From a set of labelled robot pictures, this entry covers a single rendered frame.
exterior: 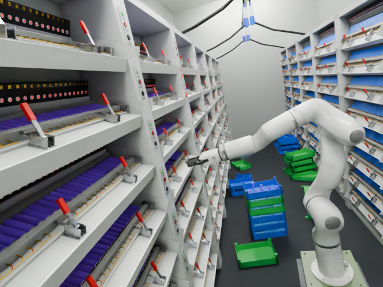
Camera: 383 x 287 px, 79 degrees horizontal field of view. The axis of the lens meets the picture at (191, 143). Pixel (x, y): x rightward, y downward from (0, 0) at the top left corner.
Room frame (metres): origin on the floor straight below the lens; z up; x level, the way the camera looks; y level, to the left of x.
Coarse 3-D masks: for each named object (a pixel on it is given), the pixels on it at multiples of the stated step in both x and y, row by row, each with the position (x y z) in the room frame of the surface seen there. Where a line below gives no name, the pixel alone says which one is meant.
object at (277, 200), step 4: (244, 192) 1.97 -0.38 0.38; (280, 196) 1.76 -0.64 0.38; (248, 200) 1.79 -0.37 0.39; (260, 200) 1.77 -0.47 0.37; (264, 200) 1.77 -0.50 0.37; (268, 200) 1.77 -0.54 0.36; (272, 200) 1.76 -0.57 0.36; (276, 200) 1.76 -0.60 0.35; (280, 200) 1.76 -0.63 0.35; (248, 204) 1.79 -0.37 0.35; (252, 204) 1.78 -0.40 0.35; (256, 204) 1.78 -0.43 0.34; (260, 204) 1.78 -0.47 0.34; (264, 204) 1.77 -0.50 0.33; (268, 204) 1.77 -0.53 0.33
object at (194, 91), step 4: (188, 84) 2.24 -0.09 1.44; (188, 88) 1.81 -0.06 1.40; (192, 88) 2.16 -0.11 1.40; (196, 88) 2.22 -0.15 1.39; (200, 88) 2.21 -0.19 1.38; (188, 92) 1.63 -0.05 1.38; (192, 92) 2.01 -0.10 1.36; (196, 92) 2.05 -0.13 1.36; (200, 92) 2.16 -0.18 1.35; (188, 96) 1.67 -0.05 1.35; (192, 96) 1.80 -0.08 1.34; (196, 96) 1.98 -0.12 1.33; (200, 96) 2.20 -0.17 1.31; (192, 100) 1.82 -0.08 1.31
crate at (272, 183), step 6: (270, 180) 1.95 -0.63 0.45; (246, 186) 1.98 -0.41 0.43; (258, 186) 1.97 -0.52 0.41; (264, 186) 1.95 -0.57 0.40; (270, 186) 1.93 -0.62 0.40; (246, 192) 1.79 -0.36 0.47; (252, 192) 1.88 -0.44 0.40; (258, 192) 1.77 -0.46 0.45; (264, 192) 1.77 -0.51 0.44; (270, 192) 1.76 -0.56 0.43; (276, 192) 1.76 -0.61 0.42; (282, 192) 1.75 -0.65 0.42; (246, 198) 1.81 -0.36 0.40; (252, 198) 1.78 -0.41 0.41
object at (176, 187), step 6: (180, 150) 1.56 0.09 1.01; (186, 150) 1.54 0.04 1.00; (192, 150) 1.54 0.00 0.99; (192, 156) 1.52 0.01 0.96; (180, 162) 1.38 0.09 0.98; (186, 168) 1.31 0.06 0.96; (192, 168) 1.40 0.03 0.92; (180, 174) 1.21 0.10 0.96; (186, 174) 1.22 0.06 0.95; (174, 186) 1.07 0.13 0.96; (180, 186) 1.08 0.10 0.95; (174, 192) 1.01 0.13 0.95; (174, 198) 0.98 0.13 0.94
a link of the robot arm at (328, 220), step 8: (312, 200) 1.00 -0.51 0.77; (320, 200) 0.97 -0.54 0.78; (328, 200) 0.97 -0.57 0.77; (312, 208) 0.96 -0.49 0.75; (320, 208) 0.92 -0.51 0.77; (328, 208) 0.91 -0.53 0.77; (336, 208) 0.91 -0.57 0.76; (312, 216) 0.95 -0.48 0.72; (320, 216) 0.90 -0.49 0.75; (328, 216) 0.88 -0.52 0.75; (336, 216) 0.88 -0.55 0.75; (320, 224) 0.89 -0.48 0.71; (328, 224) 0.88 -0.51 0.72; (336, 224) 0.87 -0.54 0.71; (312, 232) 0.99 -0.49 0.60; (320, 232) 0.92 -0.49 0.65; (328, 232) 0.90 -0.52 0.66; (336, 232) 0.91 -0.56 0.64; (320, 240) 0.95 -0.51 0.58; (328, 240) 0.93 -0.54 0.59; (336, 240) 0.93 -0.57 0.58; (328, 248) 0.94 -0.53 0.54
